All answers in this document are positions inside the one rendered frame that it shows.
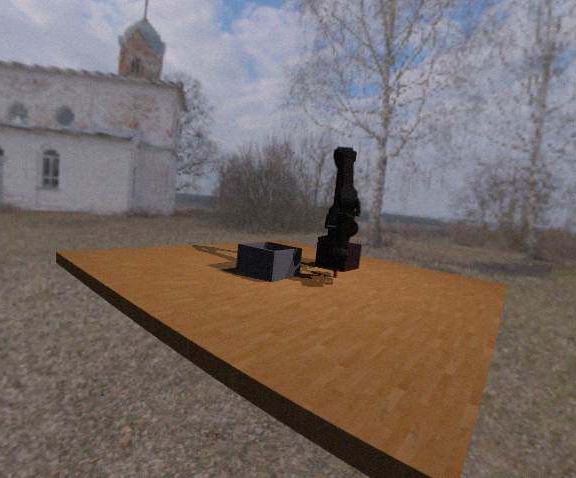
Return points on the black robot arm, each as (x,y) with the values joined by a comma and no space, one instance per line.
(342,213)

